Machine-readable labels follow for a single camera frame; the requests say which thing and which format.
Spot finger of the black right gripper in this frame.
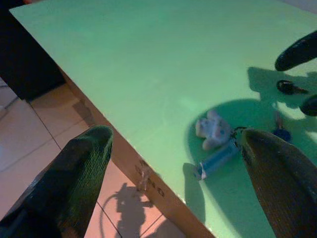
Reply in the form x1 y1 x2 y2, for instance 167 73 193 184
274 31 317 72
299 94 317 117

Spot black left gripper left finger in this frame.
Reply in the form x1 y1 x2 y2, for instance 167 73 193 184
0 125 114 238

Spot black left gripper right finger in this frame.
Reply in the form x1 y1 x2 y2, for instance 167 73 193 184
240 127 317 238

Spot keys with white plush charm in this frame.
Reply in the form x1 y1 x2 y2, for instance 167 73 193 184
194 110 292 180

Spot small dark-headed key with ring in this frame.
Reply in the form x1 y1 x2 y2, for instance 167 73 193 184
276 79 309 96

